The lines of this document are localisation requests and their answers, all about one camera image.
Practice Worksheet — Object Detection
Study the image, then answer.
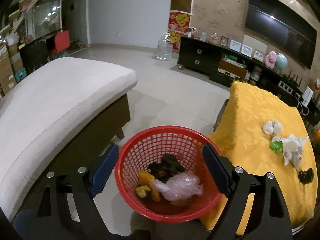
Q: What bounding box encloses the pink bubble wrap piece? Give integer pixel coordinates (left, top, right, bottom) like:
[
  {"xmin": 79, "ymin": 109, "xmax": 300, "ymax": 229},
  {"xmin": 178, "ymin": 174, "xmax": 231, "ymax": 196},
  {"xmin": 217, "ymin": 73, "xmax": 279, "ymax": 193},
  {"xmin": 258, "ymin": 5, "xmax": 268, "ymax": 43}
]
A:
[{"xmin": 151, "ymin": 171, "xmax": 203, "ymax": 202}]

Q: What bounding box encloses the yellow orange peel trash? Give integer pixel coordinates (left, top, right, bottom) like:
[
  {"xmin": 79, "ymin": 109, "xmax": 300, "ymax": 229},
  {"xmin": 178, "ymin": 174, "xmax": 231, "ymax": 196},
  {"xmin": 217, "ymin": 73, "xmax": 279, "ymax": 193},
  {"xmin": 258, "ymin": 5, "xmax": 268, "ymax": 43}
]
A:
[{"xmin": 135, "ymin": 170, "xmax": 188, "ymax": 207}]

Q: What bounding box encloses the black plastic wrapper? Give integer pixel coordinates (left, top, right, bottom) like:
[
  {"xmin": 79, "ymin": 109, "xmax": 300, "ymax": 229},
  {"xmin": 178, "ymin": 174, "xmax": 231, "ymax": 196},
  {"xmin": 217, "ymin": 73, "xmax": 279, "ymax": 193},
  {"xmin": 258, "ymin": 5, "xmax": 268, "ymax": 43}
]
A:
[{"xmin": 148, "ymin": 153, "xmax": 185, "ymax": 183}]

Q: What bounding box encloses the large white tissue paper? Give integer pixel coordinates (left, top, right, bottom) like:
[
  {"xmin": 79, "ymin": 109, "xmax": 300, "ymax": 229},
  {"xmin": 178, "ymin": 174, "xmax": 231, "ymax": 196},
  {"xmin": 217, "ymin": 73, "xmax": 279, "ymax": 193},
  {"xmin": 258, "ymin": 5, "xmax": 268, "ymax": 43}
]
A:
[{"xmin": 271, "ymin": 134, "xmax": 309, "ymax": 169}]

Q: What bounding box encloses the red plastic trash basket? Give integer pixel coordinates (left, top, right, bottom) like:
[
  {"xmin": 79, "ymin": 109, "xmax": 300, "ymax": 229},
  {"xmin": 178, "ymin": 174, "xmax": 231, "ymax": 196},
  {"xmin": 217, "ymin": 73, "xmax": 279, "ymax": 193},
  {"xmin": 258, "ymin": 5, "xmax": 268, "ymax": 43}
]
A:
[{"xmin": 114, "ymin": 126, "xmax": 222, "ymax": 223}]

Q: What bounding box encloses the yellow tablecloth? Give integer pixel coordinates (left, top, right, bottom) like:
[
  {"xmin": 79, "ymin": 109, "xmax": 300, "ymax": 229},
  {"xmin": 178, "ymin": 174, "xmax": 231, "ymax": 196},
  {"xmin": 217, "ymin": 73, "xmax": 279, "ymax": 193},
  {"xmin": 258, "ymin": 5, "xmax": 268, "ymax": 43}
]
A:
[{"xmin": 208, "ymin": 81, "xmax": 318, "ymax": 228}]

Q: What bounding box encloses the green plastic wrapper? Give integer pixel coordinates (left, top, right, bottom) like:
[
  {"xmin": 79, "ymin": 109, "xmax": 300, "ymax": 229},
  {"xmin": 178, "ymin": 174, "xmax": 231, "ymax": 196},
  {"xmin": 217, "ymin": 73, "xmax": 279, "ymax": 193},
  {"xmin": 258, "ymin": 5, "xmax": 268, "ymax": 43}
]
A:
[{"xmin": 270, "ymin": 141, "xmax": 283, "ymax": 154}]

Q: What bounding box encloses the black TV cabinet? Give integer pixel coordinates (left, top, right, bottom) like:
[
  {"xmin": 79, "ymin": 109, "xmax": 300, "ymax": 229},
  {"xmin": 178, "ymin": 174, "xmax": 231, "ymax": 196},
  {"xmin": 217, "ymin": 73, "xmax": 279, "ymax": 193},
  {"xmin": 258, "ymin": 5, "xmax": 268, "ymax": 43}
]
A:
[{"xmin": 177, "ymin": 37, "xmax": 319, "ymax": 125}]

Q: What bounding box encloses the black wifi router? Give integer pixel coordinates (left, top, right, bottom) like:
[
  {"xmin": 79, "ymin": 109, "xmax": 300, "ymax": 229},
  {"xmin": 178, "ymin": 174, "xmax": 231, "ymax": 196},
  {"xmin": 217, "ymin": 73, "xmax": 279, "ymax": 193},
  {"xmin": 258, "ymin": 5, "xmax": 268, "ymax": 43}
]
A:
[{"xmin": 283, "ymin": 71, "xmax": 302, "ymax": 88}]

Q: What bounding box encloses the white box device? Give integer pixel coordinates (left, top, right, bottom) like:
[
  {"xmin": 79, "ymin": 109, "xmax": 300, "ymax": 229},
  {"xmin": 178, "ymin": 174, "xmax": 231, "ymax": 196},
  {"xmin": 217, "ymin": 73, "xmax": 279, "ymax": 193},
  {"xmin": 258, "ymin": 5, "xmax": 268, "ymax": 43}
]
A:
[{"xmin": 302, "ymin": 86, "xmax": 313, "ymax": 107}]

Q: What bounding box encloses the framed picture right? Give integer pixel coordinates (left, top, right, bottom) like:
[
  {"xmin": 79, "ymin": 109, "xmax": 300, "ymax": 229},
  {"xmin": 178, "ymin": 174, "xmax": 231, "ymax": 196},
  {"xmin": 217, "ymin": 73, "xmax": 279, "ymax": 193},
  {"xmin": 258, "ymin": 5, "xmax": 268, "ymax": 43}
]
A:
[{"xmin": 253, "ymin": 49, "xmax": 265, "ymax": 62}]

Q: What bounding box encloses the pink plush toy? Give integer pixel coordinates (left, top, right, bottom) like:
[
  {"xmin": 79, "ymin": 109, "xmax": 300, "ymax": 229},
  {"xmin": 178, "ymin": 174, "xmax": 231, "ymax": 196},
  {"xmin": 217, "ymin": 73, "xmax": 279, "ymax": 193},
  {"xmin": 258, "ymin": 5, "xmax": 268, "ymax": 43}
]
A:
[{"xmin": 264, "ymin": 51, "xmax": 277, "ymax": 69}]

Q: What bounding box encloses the white framed picture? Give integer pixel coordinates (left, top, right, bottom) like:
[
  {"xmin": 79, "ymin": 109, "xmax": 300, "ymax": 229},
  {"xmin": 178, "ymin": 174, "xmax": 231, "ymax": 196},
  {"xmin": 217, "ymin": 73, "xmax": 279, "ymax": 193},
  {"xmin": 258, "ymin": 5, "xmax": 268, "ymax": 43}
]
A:
[{"xmin": 241, "ymin": 44, "xmax": 252, "ymax": 57}]

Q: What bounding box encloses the blue framed picture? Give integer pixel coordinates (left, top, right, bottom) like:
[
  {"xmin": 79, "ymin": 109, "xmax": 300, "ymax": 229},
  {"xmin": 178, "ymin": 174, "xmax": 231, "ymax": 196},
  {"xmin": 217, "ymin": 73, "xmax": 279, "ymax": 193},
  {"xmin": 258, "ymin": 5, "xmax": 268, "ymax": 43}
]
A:
[{"xmin": 229, "ymin": 40, "xmax": 242, "ymax": 53}]

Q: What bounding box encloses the light blue globe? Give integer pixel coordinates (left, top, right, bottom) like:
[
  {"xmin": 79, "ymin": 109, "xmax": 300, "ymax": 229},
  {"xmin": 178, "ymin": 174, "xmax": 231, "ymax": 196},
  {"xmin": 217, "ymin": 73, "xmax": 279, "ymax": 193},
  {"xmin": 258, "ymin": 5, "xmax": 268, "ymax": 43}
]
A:
[{"xmin": 275, "ymin": 53, "xmax": 288, "ymax": 70}]

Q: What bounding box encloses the clear water jug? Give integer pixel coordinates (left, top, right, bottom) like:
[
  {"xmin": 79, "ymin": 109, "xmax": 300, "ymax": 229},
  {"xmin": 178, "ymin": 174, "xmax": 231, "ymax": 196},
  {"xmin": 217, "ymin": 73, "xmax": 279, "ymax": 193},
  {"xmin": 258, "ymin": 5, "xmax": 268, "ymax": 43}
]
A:
[{"xmin": 157, "ymin": 33, "xmax": 173, "ymax": 61}]

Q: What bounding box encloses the red chair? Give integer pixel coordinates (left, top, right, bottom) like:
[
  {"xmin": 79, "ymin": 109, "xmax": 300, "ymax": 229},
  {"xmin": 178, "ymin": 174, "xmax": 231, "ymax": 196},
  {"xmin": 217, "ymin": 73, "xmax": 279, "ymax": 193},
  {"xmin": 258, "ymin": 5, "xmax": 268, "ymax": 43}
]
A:
[{"xmin": 51, "ymin": 30, "xmax": 70, "ymax": 55}]

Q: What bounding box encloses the red festive wall poster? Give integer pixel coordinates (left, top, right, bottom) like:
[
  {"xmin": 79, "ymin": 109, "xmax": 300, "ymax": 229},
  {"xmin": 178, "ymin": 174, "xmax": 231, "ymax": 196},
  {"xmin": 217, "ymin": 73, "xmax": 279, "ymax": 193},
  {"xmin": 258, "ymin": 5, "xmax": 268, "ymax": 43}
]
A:
[{"xmin": 168, "ymin": 10, "xmax": 191, "ymax": 51}]

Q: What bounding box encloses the wall mounted black television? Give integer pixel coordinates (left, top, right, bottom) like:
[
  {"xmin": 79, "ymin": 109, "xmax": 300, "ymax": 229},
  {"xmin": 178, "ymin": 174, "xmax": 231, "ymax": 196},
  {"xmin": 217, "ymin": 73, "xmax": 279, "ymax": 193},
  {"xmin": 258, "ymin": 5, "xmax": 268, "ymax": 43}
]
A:
[{"xmin": 245, "ymin": 0, "xmax": 317, "ymax": 69}]

